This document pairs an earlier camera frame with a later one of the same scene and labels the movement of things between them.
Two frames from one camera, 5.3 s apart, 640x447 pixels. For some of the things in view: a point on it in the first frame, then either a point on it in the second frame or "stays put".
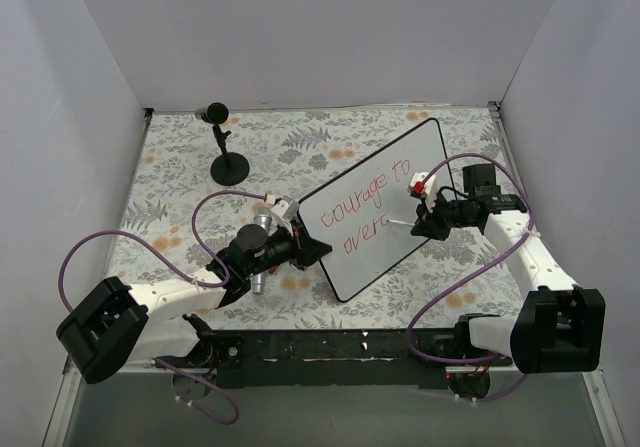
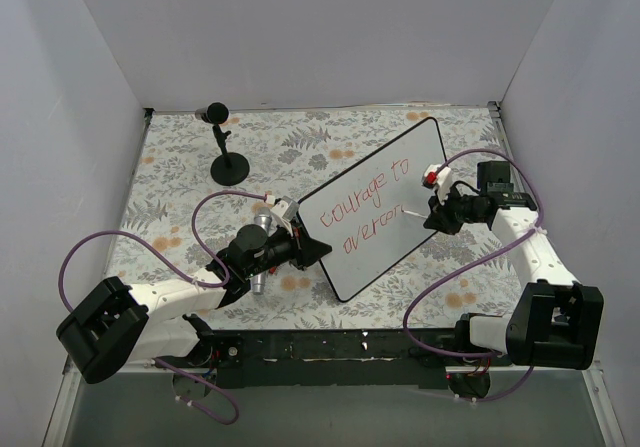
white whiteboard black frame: x=366 y=212 stays put
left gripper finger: x=313 y=248 stays put
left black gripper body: x=301 y=246 stays put
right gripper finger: x=423 y=216 -> x=438 y=210
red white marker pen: x=401 y=222 -> x=413 y=213
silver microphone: x=262 y=218 stays put
